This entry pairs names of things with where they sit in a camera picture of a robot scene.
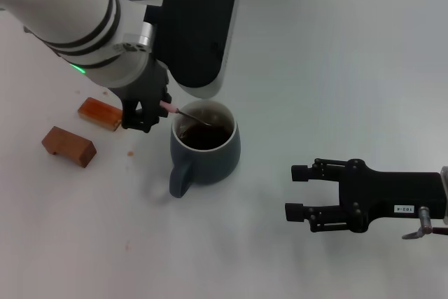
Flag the right gripper cable with plug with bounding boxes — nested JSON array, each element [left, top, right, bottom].
[[401, 206, 448, 240]]

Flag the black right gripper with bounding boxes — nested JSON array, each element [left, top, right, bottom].
[[284, 158, 445, 234]]

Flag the orange grooved wooden block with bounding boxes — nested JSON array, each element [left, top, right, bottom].
[[76, 97, 123, 132]]

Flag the dark coffee liquid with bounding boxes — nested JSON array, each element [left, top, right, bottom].
[[176, 122, 234, 151]]

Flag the brown arched wooden block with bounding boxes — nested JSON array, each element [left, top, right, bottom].
[[41, 126, 97, 169]]

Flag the pink handled metal spoon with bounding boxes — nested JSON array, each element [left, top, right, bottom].
[[160, 100, 214, 127]]

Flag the grey ceramic cup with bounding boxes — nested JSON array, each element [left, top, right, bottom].
[[169, 100, 242, 199]]

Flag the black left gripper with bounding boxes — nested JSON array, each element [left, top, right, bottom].
[[115, 57, 173, 134]]

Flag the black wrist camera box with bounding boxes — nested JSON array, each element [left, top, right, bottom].
[[153, 0, 242, 99]]

